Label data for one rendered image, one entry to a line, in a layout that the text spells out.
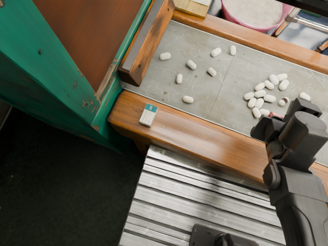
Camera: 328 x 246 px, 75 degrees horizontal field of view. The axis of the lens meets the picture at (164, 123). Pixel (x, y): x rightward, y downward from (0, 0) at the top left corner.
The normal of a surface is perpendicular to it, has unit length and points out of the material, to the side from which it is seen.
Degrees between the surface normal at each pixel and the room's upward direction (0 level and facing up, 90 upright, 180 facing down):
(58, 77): 90
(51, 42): 90
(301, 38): 0
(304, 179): 29
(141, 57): 67
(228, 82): 0
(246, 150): 0
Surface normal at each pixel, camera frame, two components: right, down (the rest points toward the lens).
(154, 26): 0.86, 0.25
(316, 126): 0.19, -0.79
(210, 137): 0.04, -0.25
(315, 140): -0.18, 0.56
